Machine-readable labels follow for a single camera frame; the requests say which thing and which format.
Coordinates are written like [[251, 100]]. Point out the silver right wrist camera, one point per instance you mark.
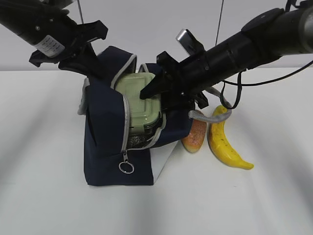
[[190, 44]]

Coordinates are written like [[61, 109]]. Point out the brown bread roll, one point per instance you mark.
[[193, 142]]

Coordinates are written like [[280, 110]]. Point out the navy blue lunch bag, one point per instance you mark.
[[108, 161]]

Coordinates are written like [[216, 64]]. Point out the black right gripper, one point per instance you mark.
[[173, 86]]

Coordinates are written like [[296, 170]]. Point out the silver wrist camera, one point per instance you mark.
[[59, 3], [190, 44]]

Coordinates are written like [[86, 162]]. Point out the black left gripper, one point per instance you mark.
[[61, 40]]

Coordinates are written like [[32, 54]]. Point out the green lidded food container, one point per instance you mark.
[[145, 114]]

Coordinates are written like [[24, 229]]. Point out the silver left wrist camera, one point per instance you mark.
[[59, 3]]

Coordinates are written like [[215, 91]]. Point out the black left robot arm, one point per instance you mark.
[[22, 16]]

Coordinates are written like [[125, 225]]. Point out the yellow banana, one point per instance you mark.
[[223, 150]]

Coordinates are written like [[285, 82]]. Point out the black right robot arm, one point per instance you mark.
[[266, 38]]

